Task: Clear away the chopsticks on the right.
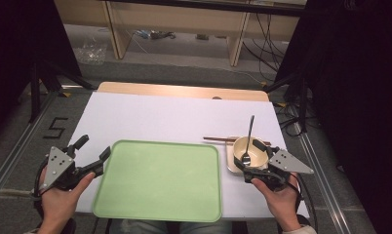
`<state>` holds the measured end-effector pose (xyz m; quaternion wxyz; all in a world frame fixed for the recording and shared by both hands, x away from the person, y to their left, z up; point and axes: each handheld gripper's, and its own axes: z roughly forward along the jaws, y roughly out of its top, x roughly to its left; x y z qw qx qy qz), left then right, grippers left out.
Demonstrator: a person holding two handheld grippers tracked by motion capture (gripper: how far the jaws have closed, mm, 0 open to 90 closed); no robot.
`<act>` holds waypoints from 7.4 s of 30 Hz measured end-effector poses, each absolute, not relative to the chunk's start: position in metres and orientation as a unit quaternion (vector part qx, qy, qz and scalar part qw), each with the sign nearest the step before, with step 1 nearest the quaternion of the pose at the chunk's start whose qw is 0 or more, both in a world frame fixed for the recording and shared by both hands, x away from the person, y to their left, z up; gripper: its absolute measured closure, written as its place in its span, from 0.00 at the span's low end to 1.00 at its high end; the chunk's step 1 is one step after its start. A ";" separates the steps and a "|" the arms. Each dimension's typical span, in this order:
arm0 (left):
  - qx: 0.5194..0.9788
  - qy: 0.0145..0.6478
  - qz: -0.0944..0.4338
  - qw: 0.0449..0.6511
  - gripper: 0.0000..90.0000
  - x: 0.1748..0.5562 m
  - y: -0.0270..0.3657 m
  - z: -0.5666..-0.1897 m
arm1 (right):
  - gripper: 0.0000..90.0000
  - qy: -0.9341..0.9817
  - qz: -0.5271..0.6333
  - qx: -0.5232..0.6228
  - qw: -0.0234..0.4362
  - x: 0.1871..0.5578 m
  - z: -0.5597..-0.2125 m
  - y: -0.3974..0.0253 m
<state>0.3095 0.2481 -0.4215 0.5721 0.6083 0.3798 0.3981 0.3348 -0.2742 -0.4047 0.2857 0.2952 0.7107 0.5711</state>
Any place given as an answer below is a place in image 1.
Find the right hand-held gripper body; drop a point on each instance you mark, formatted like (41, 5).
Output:
(286, 162)

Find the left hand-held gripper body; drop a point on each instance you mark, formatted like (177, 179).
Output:
(57, 165)

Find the metal spoon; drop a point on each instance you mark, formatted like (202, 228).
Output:
(246, 159)

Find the white square plate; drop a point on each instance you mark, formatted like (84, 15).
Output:
(230, 164)

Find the cream bowl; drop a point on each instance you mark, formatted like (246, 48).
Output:
(239, 148)

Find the brown wooden chopstick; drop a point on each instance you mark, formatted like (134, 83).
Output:
(220, 138)

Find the light green plastic tray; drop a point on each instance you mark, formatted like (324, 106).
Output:
(158, 182)

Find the person's left hand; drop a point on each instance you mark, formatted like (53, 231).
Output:
(60, 204)

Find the person's right hand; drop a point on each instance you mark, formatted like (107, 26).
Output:
(283, 204)

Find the black tripod stand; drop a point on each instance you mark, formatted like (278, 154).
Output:
(302, 104)
(35, 94)

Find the white table mat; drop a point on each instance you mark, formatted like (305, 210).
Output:
(171, 120)

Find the clear plastic bag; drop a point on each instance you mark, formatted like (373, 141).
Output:
(90, 52)

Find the black curtain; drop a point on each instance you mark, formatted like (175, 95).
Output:
(356, 97)
(18, 48)

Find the small grey box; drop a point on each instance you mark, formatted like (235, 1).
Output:
(202, 36)

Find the power strip with plugs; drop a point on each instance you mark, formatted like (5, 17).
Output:
(156, 34)

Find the light wooden desk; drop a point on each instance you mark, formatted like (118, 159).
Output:
(184, 18)

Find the metal floor rail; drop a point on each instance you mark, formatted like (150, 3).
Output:
(324, 182)
(18, 152)

